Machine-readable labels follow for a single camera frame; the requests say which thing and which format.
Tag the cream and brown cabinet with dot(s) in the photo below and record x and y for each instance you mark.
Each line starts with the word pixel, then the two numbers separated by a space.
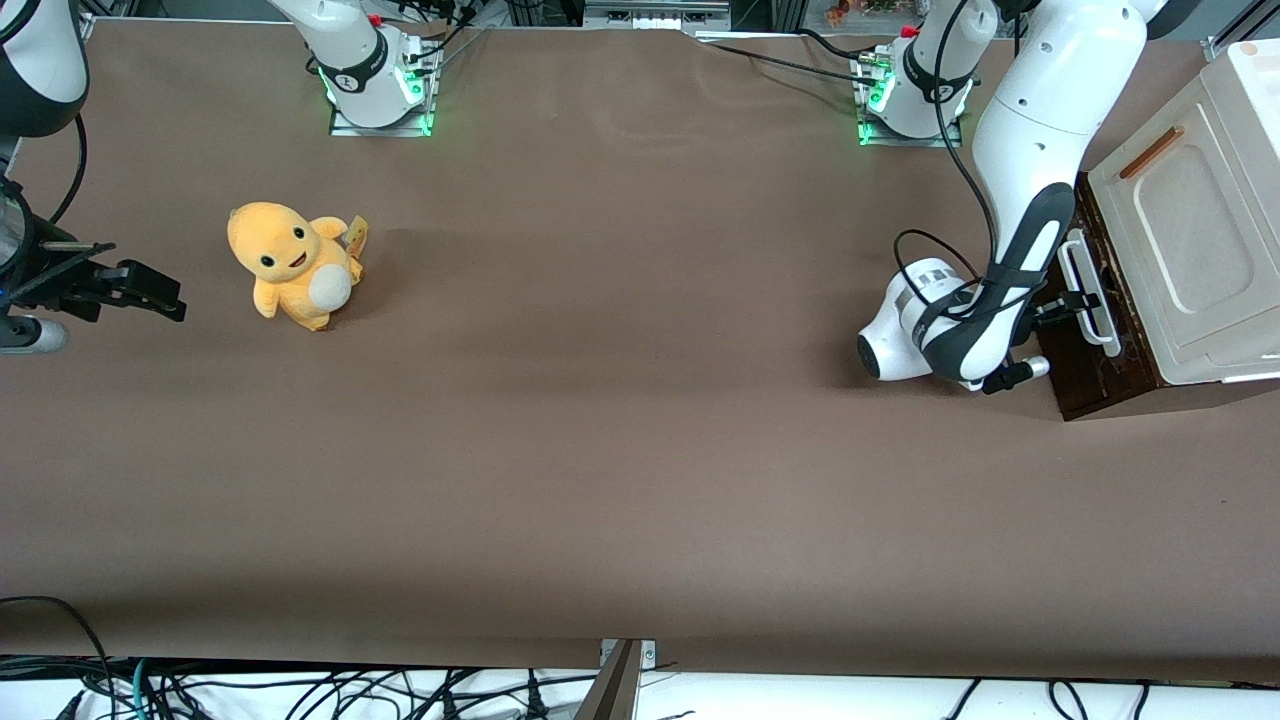
pixel 1200 230

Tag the aluminium frame rail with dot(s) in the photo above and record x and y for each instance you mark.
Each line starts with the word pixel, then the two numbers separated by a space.
pixel 650 15

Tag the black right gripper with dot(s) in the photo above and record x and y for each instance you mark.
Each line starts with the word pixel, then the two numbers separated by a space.
pixel 38 272

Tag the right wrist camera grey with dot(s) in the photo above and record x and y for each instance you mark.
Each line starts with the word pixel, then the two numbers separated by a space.
pixel 35 335

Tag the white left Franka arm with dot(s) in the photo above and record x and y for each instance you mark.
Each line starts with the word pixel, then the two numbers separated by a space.
pixel 1050 100

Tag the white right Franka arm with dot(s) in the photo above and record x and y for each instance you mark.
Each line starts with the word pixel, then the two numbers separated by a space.
pixel 360 60

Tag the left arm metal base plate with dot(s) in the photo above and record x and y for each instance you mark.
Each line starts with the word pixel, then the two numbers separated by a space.
pixel 885 142

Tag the aluminium corner profile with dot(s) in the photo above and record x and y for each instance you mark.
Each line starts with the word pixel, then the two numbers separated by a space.
pixel 1225 42

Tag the dark brown post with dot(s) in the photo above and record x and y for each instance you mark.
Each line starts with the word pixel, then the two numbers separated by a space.
pixel 610 695

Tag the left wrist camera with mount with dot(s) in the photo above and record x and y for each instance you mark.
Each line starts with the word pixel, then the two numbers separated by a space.
pixel 1030 370

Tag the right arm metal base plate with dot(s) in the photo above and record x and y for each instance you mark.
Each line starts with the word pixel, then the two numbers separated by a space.
pixel 350 128

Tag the small orange objects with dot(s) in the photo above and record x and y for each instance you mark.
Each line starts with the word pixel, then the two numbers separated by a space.
pixel 838 12

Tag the yellow plush toy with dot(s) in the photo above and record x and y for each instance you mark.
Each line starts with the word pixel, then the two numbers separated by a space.
pixel 295 265

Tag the silver metal bracket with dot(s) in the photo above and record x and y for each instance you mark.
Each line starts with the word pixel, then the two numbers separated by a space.
pixel 645 652

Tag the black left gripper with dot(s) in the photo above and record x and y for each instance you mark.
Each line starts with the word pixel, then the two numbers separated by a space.
pixel 1052 306

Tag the brown table cover sheet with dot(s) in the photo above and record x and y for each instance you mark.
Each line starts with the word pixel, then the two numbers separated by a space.
pixel 640 400

